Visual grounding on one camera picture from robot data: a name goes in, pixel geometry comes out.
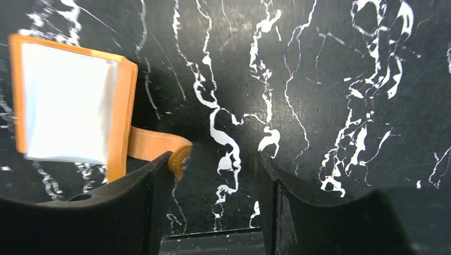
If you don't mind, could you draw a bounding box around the orange leather card holder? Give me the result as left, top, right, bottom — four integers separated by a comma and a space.
9, 34, 193, 182

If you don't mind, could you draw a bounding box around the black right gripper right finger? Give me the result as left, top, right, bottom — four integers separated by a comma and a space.
254, 153, 414, 254

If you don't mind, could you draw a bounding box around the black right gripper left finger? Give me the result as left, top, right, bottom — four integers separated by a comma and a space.
1, 152, 173, 254

